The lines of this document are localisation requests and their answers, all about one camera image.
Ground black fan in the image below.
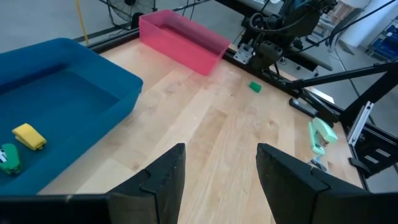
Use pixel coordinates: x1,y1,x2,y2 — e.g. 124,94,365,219
98,0,157,29

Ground silver aluminium extrusion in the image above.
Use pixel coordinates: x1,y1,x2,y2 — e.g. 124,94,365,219
347,100,374,147

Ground mint green stapler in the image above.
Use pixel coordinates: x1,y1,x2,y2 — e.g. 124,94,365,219
307,116,339,157

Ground green mini stapler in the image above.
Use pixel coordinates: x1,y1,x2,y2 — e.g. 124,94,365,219
248,80,263,94

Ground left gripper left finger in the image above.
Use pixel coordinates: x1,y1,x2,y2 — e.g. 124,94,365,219
107,142,187,224

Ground blue plastic bin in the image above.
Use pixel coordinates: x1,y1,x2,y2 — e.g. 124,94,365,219
0,37,144,197

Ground small green peg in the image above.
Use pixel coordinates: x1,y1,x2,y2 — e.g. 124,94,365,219
0,142,23,175

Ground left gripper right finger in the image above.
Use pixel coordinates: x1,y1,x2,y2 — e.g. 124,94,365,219
256,142,371,224

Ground blue storage crates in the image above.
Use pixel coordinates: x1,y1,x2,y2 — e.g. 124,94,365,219
366,24,398,62

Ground yellow mini stapler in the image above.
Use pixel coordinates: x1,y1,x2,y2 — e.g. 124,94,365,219
11,123,48,152

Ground pink plastic bin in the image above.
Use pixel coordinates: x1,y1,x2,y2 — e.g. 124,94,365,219
138,9,232,77

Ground black stapler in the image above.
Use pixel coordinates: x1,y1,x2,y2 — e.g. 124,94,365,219
289,97,318,119

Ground long yellow cable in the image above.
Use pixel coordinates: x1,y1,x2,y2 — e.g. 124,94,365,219
75,0,90,45

